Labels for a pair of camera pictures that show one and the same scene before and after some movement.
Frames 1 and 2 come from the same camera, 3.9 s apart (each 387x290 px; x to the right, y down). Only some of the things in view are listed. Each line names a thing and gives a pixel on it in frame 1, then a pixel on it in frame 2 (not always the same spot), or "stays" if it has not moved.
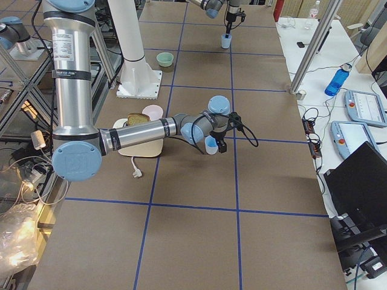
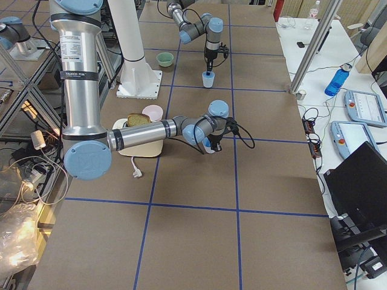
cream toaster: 152,148 stays
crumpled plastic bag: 19,231 stays
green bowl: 165,59 stays
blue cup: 225,41 → 208,80
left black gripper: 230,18 → 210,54
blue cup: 211,146 stays
